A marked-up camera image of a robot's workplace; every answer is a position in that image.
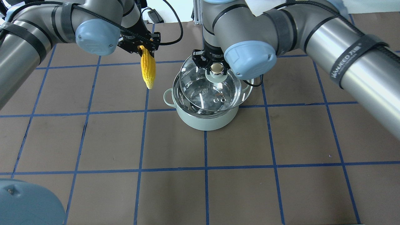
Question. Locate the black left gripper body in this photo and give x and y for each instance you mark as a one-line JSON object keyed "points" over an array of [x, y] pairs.
{"points": [[137, 32]]}

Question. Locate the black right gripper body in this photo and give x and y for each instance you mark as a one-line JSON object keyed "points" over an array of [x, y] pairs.
{"points": [[212, 52]]}

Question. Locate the yellow corn cob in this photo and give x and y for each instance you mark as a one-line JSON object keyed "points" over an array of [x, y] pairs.
{"points": [[148, 67]]}

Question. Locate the glass pot lid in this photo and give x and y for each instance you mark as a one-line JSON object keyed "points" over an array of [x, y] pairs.
{"points": [[208, 92]]}

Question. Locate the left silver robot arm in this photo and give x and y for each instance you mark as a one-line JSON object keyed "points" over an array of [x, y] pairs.
{"points": [[31, 30]]}

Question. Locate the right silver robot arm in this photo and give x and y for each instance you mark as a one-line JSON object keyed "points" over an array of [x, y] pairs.
{"points": [[361, 64]]}

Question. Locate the pale green cooking pot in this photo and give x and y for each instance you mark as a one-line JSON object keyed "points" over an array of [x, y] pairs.
{"points": [[197, 119]]}

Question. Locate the brown paper table mat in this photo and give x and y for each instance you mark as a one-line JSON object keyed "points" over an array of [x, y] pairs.
{"points": [[299, 151]]}

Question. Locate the aluminium frame post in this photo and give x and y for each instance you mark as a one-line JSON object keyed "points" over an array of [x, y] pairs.
{"points": [[197, 12]]}

